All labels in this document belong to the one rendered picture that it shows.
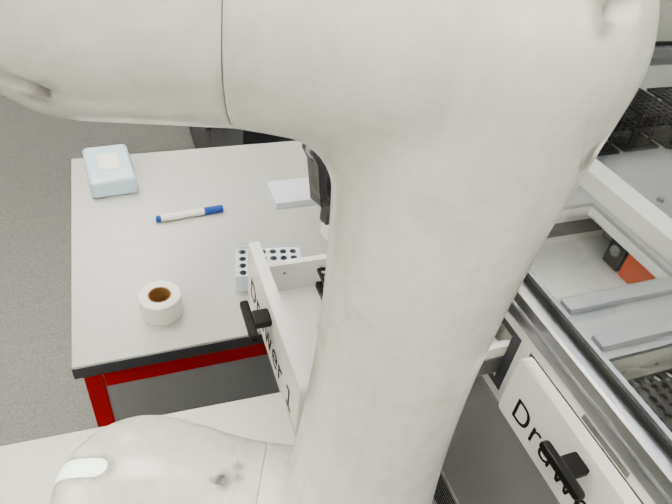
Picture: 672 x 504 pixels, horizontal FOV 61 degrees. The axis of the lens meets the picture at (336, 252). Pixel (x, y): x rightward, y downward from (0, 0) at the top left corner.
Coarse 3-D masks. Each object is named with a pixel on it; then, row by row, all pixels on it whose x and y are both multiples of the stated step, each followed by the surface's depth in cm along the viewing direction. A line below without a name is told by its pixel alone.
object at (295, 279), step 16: (320, 256) 93; (272, 272) 91; (288, 272) 92; (304, 272) 93; (288, 288) 94; (304, 288) 95; (288, 304) 92; (304, 304) 92; (320, 304) 93; (304, 320) 90; (304, 336) 87; (496, 336) 91; (304, 352) 85; (496, 352) 82; (480, 368) 83; (496, 368) 85
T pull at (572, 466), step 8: (544, 448) 68; (552, 448) 68; (552, 456) 67; (560, 456) 67; (568, 456) 67; (576, 456) 67; (552, 464) 67; (560, 464) 66; (568, 464) 66; (576, 464) 67; (584, 464) 67; (560, 472) 66; (568, 472) 66; (576, 472) 66; (584, 472) 66; (568, 480) 65; (576, 480) 65; (568, 488) 65; (576, 488) 64; (576, 496) 64; (584, 496) 64
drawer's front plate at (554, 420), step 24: (528, 360) 76; (528, 384) 75; (552, 384) 73; (504, 408) 81; (528, 408) 76; (552, 408) 71; (528, 432) 77; (552, 432) 72; (576, 432) 68; (600, 456) 66; (552, 480) 73; (600, 480) 65
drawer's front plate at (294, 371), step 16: (256, 256) 86; (256, 272) 86; (256, 288) 88; (272, 288) 81; (256, 304) 90; (272, 304) 79; (272, 320) 79; (288, 320) 77; (272, 336) 81; (288, 336) 75; (288, 352) 73; (288, 368) 73; (304, 368) 71; (288, 384) 75; (304, 384) 69; (304, 400) 70
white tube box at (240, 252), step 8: (240, 248) 108; (264, 248) 108; (272, 248) 109; (280, 248) 109; (288, 248) 109; (296, 248) 109; (240, 256) 106; (272, 256) 107; (280, 256) 107; (288, 256) 107; (296, 256) 108; (240, 264) 105; (240, 272) 103; (240, 280) 102; (240, 288) 103
